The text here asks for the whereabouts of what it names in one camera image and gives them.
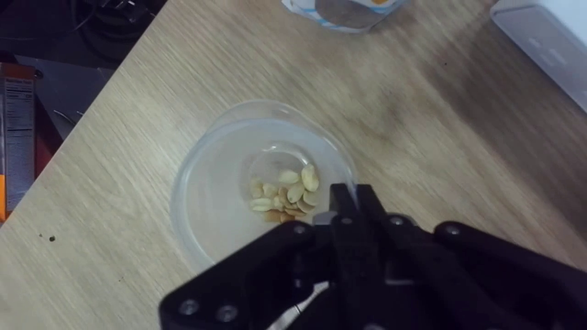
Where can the clear plastic cup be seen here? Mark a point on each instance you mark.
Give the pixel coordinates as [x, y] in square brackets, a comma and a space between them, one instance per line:
[213, 183]

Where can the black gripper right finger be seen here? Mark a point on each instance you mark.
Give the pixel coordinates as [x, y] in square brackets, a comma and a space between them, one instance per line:
[451, 275]

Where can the peanuts heap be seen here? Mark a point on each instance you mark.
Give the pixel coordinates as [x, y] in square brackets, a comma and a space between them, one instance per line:
[286, 194]

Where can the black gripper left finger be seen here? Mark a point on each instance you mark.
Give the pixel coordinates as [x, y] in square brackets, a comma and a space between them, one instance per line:
[275, 275]

